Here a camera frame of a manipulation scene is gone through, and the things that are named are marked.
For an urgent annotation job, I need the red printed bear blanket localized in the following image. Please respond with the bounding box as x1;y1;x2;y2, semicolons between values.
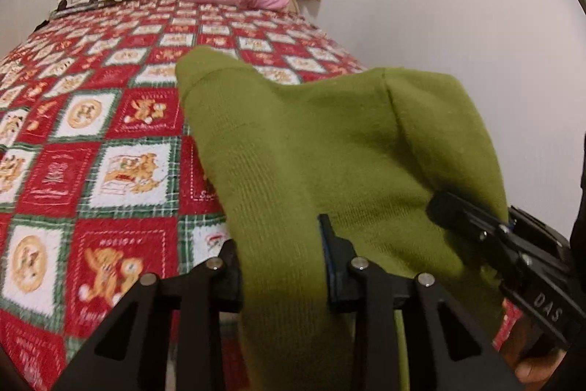
0;0;525;391

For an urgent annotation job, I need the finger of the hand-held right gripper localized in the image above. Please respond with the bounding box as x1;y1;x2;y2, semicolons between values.
427;189;514;251

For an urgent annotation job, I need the person's right hand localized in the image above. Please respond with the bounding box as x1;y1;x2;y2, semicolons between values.
513;347;568;385

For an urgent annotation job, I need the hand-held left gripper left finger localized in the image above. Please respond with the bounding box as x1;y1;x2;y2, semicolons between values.
51;237;244;391

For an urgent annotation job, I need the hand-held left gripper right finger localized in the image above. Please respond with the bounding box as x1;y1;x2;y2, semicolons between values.
318;214;528;391

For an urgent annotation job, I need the green knitted sweater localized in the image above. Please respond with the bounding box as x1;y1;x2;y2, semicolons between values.
175;45;512;391

